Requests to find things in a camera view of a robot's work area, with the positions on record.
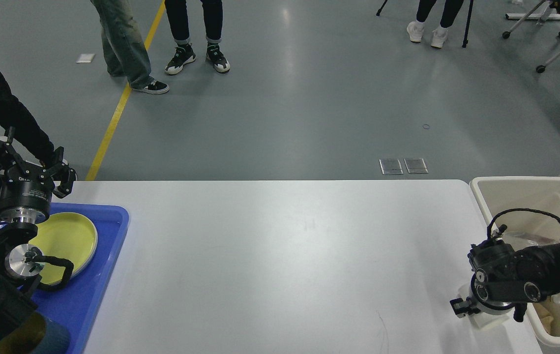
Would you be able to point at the brown box in bin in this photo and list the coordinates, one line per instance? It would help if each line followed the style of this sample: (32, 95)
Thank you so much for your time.
(545, 316)

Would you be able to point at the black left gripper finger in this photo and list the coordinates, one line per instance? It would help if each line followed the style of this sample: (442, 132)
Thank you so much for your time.
(9, 157)
(60, 173)

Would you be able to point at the silver foil bag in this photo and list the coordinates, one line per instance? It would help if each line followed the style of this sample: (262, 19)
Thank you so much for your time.
(525, 239)

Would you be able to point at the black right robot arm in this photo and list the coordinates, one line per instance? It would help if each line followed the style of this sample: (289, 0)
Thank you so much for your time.
(506, 280)

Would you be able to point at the silver floor plate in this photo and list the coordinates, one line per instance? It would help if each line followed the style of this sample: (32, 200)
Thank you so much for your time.
(391, 166)
(416, 166)

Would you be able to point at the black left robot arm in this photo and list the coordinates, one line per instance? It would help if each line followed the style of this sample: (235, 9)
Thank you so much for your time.
(23, 267)

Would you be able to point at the yellow plate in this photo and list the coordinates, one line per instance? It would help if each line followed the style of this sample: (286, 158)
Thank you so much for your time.
(68, 235)

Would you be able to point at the teal mug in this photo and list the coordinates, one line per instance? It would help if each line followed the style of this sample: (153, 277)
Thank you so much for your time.
(37, 335)

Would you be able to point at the person in grey jeans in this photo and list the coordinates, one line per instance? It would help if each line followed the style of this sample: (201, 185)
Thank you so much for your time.
(124, 50)

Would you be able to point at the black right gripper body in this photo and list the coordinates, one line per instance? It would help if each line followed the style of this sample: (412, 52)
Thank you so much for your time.
(480, 301)

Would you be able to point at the crushed white paper cup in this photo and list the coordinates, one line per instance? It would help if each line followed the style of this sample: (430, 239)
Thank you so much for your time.
(483, 321)

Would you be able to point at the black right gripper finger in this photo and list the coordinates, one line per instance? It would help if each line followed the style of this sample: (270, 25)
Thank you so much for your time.
(519, 311)
(463, 307)

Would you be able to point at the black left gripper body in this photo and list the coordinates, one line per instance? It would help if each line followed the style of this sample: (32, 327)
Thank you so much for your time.
(25, 199)

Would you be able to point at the beige plastic bin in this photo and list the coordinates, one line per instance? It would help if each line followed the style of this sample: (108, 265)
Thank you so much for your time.
(523, 194)

